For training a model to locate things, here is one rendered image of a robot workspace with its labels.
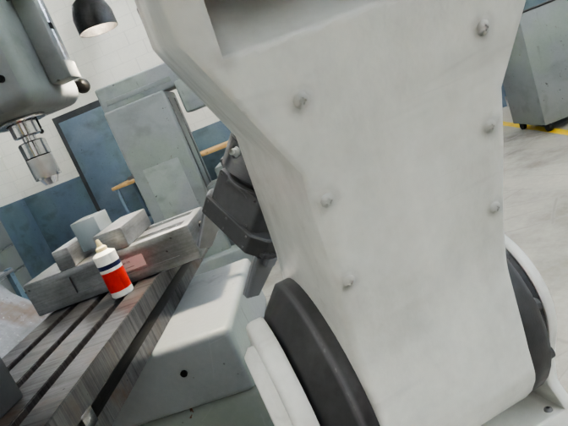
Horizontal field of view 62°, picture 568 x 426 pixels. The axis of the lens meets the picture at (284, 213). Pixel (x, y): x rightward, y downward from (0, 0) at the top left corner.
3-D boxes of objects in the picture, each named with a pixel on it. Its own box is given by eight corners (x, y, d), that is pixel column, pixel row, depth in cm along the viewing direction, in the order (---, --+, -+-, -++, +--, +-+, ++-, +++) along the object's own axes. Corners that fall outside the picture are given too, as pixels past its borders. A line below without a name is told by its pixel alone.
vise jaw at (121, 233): (152, 224, 103) (144, 208, 102) (129, 245, 88) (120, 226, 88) (127, 233, 104) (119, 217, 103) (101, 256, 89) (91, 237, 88)
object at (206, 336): (268, 300, 111) (248, 254, 108) (256, 391, 77) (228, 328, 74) (79, 365, 116) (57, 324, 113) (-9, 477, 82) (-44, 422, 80)
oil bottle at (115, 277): (137, 285, 87) (111, 232, 85) (129, 294, 83) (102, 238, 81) (117, 292, 88) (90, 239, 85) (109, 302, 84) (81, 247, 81)
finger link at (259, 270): (238, 296, 56) (253, 253, 53) (259, 290, 58) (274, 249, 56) (247, 304, 55) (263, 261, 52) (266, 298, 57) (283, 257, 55)
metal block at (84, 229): (117, 234, 99) (105, 209, 98) (106, 243, 93) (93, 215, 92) (95, 243, 99) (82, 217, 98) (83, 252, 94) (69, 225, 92)
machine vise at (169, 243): (215, 234, 103) (194, 188, 101) (202, 257, 89) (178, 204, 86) (73, 286, 107) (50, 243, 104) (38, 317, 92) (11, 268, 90)
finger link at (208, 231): (215, 246, 64) (227, 206, 61) (195, 249, 61) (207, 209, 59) (209, 239, 65) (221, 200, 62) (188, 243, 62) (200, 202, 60)
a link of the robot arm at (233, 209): (299, 253, 57) (335, 164, 52) (237, 265, 50) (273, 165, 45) (238, 200, 64) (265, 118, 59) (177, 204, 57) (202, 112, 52)
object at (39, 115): (54, 113, 88) (52, 109, 88) (30, 116, 80) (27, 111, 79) (14, 130, 89) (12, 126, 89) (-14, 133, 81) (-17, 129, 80)
